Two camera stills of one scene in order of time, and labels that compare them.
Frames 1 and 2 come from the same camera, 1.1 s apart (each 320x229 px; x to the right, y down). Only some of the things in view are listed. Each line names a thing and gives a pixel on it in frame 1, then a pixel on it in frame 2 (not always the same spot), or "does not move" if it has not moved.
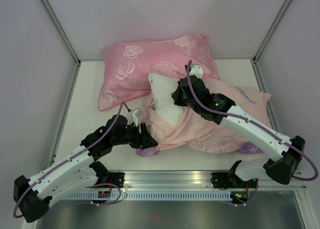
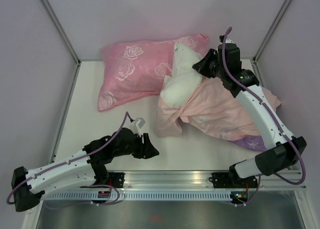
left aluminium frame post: x=58 y=26 does not move
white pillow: x=162 y=88 → x=184 y=78
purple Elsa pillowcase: x=196 y=133 → x=211 y=107
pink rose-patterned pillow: x=125 y=68 does not move
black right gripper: x=177 y=95 → x=202 y=66
